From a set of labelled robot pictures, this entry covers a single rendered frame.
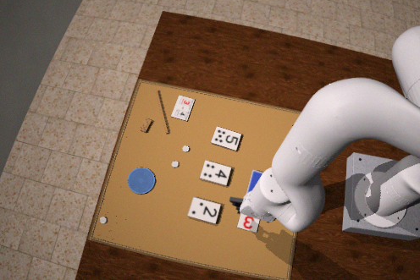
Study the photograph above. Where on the blue playing card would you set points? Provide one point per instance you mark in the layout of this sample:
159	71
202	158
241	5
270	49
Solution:
248	223
255	176

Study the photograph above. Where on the tan card cloth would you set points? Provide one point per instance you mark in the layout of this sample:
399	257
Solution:
157	221
168	258

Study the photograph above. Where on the white playing card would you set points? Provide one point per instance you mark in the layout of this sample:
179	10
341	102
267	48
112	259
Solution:
215	172
204	210
226	138

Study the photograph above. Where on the blue round disc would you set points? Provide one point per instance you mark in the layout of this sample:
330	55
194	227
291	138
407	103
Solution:
141	180

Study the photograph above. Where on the white printed card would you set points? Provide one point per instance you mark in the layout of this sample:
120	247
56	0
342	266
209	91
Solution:
182	108

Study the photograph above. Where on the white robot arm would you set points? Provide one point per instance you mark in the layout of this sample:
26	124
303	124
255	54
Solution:
336	116

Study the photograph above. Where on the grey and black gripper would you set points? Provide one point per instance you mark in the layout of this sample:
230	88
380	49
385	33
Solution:
243	207

